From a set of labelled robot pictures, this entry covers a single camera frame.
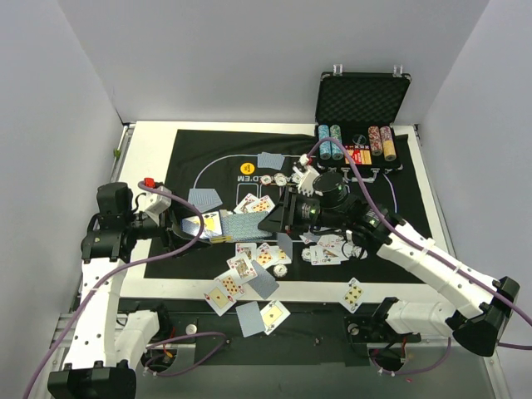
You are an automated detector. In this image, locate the face up red number card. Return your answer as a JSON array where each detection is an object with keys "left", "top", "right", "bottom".
[{"left": 246, "top": 195, "right": 275, "bottom": 213}]

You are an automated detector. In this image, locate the red white chip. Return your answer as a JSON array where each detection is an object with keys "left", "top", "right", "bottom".
[{"left": 260, "top": 175, "right": 273, "bottom": 185}]

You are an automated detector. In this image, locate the face up jack card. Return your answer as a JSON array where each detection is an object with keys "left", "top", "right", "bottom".
[{"left": 234, "top": 194, "right": 258, "bottom": 214}]

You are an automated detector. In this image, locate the face up card pile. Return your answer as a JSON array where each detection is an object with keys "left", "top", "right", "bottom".
[{"left": 300, "top": 233, "right": 367, "bottom": 266}]

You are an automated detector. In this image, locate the face up king card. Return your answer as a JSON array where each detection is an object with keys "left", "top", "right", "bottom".
[{"left": 235, "top": 243, "right": 293, "bottom": 269}]

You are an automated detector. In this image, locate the blue playing card deck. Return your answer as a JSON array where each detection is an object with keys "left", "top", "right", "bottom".
[{"left": 180, "top": 211, "right": 232, "bottom": 244}]

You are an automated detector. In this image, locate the grey white chip stack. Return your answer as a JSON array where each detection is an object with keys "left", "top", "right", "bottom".
[{"left": 273, "top": 264, "right": 288, "bottom": 278}]

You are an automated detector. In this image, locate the yellow dealer button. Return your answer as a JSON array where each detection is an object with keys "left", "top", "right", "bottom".
[{"left": 239, "top": 162, "right": 256, "bottom": 175}]

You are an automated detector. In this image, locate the king of diamonds card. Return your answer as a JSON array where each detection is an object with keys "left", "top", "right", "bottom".
[{"left": 226, "top": 254, "right": 258, "bottom": 283}]

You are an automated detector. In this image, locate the ten of diamonds card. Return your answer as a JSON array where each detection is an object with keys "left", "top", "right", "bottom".
[{"left": 215, "top": 269, "right": 246, "bottom": 299}]

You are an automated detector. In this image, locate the face up spade card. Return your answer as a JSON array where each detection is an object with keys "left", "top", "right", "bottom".
[{"left": 338, "top": 278, "right": 364, "bottom": 314}]

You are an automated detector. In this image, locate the ace of spades card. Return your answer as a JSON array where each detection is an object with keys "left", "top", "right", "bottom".
[{"left": 260, "top": 300, "right": 291, "bottom": 335}]

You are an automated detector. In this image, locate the ace of hearts card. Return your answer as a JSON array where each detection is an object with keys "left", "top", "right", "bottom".
[{"left": 204, "top": 281, "right": 235, "bottom": 316}]

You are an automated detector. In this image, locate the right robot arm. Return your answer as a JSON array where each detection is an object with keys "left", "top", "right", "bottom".
[{"left": 282, "top": 170, "right": 520, "bottom": 357}]

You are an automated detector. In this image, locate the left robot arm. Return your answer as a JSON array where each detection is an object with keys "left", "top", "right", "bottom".
[{"left": 47, "top": 179, "right": 271, "bottom": 398}]

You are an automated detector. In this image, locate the black poker table mat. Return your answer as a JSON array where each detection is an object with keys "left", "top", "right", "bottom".
[{"left": 144, "top": 131, "right": 432, "bottom": 283}]

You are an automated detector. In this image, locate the blue chip row right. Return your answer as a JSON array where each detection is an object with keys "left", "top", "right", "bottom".
[{"left": 329, "top": 124, "right": 345, "bottom": 160}]

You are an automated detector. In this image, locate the blue chip row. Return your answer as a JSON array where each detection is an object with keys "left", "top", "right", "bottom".
[
  {"left": 318, "top": 125, "right": 332, "bottom": 160},
  {"left": 329, "top": 124, "right": 345, "bottom": 160}
]

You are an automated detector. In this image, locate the red orange card deck box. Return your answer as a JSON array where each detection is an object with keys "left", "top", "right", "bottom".
[{"left": 346, "top": 149, "right": 372, "bottom": 166}]

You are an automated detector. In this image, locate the clear round button in case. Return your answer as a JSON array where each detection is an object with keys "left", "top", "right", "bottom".
[{"left": 352, "top": 134, "right": 367, "bottom": 145}]

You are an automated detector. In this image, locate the red chip row in case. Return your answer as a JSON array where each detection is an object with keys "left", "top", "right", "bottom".
[{"left": 368, "top": 126, "right": 383, "bottom": 156}]

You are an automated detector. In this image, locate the blue chip row left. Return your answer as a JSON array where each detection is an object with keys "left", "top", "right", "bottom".
[{"left": 318, "top": 125, "right": 332, "bottom": 160}]

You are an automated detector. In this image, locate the tan chip row in case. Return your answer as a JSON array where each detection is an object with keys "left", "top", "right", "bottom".
[{"left": 380, "top": 126, "right": 397, "bottom": 162}]

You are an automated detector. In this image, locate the black poker chip case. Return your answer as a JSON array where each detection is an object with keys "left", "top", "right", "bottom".
[{"left": 314, "top": 64, "right": 411, "bottom": 174}]

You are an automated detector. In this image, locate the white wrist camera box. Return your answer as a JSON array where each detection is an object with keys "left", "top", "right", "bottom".
[{"left": 143, "top": 178, "right": 172, "bottom": 224}]

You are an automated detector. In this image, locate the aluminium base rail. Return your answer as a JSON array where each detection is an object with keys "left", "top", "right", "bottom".
[{"left": 49, "top": 309, "right": 499, "bottom": 350}]

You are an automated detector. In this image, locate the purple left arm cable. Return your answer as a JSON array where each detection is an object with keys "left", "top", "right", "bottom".
[{"left": 20, "top": 180, "right": 229, "bottom": 399}]

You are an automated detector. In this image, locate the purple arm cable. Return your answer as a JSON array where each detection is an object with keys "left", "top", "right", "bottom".
[
  {"left": 20, "top": 180, "right": 229, "bottom": 399},
  {"left": 305, "top": 139, "right": 532, "bottom": 377}
]

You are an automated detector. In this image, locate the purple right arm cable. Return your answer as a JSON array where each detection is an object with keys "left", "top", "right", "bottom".
[{"left": 305, "top": 139, "right": 532, "bottom": 377}]

